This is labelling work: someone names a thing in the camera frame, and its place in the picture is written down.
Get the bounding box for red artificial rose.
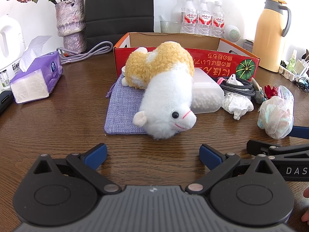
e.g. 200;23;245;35
264;84;280;99

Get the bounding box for white detergent jug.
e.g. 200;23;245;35
0;14;25;89

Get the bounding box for white power strip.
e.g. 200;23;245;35
278;65;309;82

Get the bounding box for thin black cable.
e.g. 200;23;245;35
292;77;309;89

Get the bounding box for purple linen pouch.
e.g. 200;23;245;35
104;74;180;136

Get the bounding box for white round speaker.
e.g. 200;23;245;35
223;24;241;41

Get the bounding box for clear bag of pastel pieces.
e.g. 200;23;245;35
257;86;295;140

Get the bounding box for black braided cable coil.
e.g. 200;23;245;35
216;76;256;98

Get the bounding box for translucent white plastic container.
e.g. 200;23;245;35
191;68;225;114

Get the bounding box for red cardboard box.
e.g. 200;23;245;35
113;32;261;81

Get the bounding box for clear drinking glass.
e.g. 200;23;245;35
159;15;183;33

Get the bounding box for white and yellow plush toy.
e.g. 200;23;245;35
121;41;197;140

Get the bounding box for person's right hand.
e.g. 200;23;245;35
301;188;309;223

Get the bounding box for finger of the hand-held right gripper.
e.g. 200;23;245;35
247;139;309;160
291;126;309;140

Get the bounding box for small printed tin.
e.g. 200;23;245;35
243;39;255;52

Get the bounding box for black chair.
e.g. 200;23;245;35
85;0;155;51

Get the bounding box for lilac braided cable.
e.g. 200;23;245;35
57;41;114;65

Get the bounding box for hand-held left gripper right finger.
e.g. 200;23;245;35
186;144;278;195

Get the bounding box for purple stone vase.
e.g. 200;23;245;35
55;0;87;53

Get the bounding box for white charger plug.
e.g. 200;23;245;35
295;59;307;75

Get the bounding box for black flat device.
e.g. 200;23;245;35
0;90;14;115

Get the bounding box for yellow thermos jug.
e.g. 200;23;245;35
251;0;292;72

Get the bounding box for purple tissue pack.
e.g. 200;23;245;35
10;35;64;104

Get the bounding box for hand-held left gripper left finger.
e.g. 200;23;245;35
33;143;122;195

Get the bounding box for white tissue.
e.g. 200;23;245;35
221;92;255;121

